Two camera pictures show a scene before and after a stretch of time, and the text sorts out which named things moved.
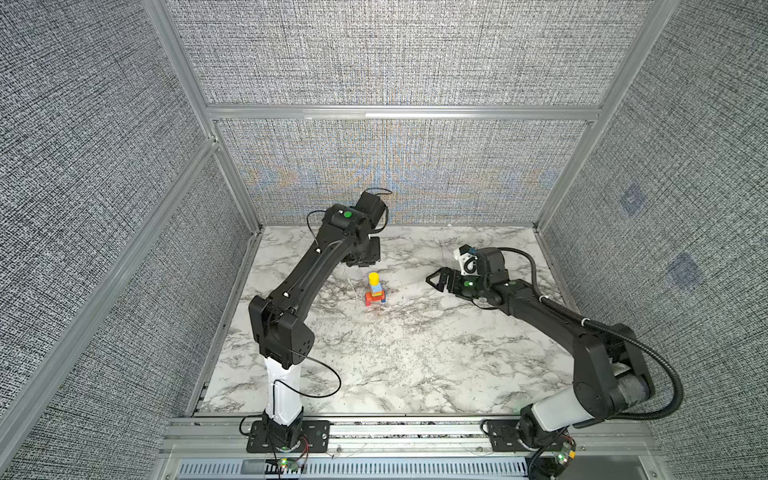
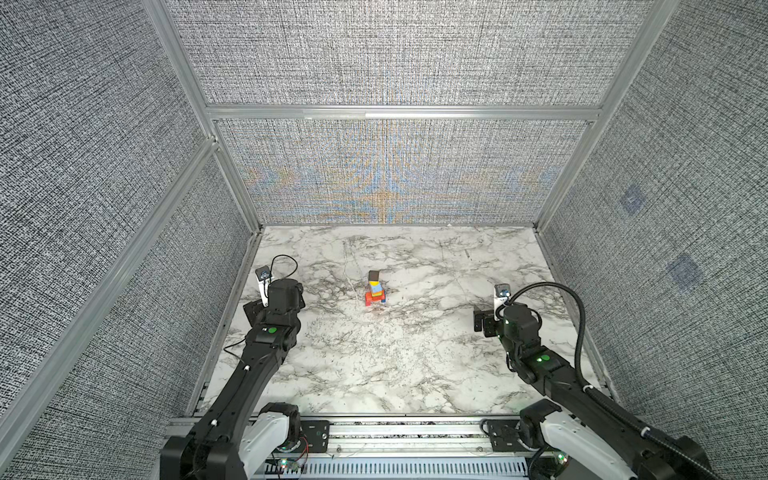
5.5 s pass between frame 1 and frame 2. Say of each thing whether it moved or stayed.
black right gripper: moved
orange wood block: stayed
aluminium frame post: stayed
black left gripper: moved
